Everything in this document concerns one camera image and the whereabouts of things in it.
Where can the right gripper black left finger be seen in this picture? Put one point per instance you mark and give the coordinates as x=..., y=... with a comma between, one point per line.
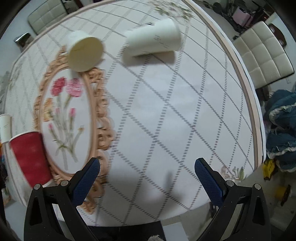
x=41, y=222

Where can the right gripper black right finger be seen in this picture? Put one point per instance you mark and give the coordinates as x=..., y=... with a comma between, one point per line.
x=253, y=222

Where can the red ripple paper cup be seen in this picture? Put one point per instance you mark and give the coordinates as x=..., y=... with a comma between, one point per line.
x=30, y=155

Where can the white cup with calligraphy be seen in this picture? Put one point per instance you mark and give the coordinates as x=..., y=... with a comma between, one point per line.
x=5, y=128

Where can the white cup with ink plant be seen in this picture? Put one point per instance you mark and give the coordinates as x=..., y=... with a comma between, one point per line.
x=84, y=51

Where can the plain white paper cup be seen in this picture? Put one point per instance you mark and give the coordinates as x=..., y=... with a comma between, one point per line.
x=160, y=38

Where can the blue ruffled cloth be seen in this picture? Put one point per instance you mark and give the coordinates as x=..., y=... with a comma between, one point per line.
x=280, y=118

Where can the beige padded chair right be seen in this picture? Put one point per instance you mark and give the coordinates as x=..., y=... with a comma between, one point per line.
x=263, y=55

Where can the beige padded chair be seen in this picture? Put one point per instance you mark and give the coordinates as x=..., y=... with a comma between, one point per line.
x=263, y=55
x=49, y=13

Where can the floral printed tablecloth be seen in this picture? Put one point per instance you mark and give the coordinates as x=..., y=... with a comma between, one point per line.
x=147, y=122

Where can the dark printed gift box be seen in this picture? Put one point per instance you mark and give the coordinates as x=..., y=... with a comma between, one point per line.
x=23, y=40

